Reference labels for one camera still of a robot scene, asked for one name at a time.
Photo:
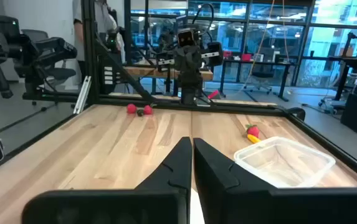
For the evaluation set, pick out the black office chair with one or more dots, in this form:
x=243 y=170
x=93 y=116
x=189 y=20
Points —
x=260 y=75

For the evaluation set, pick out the person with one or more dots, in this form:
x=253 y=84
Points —
x=105 y=21

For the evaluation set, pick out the clear plastic tupperware container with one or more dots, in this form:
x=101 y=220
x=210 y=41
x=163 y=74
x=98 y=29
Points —
x=284 y=165

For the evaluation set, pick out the wooden background table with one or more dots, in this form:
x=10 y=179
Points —
x=140 y=72

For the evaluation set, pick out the white folded cloth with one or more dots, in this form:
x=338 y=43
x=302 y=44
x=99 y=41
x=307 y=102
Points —
x=197 y=211

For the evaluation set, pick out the small red box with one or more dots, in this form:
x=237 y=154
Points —
x=227 y=54

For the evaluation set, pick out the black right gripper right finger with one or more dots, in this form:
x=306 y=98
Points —
x=228 y=202

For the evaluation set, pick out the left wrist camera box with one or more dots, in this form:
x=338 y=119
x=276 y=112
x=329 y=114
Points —
x=186 y=38

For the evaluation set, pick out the red toy strawberry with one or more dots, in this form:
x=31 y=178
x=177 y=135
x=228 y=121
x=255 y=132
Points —
x=131 y=108
x=253 y=131
x=147 y=109

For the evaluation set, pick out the dark toy blackberry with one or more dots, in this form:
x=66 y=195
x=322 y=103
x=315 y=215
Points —
x=140 y=112

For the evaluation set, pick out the grey office chair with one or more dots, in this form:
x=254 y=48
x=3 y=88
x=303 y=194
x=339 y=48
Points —
x=61 y=73

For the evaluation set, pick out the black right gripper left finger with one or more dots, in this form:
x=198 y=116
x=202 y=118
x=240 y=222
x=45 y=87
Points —
x=165 y=193

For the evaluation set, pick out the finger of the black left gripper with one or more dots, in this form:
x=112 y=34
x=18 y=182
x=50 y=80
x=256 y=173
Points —
x=194 y=60
x=181 y=61

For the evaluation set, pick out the black aluminium table frame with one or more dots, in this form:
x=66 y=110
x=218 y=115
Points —
x=228 y=109

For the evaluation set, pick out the yellow toy banana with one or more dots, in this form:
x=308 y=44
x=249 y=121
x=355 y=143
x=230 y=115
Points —
x=253 y=139

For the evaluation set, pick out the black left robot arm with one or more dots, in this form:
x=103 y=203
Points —
x=188 y=84

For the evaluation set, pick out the black background robot arm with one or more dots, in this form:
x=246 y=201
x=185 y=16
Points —
x=53 y=48
x=3 y=31

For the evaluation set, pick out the silver aluminium extrusion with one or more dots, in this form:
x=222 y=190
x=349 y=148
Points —
x=83 y=93

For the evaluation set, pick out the black background desk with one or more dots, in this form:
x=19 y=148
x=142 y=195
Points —
x=268 y=62

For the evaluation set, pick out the black standing desk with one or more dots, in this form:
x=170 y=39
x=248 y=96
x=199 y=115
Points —
x=341 y=81

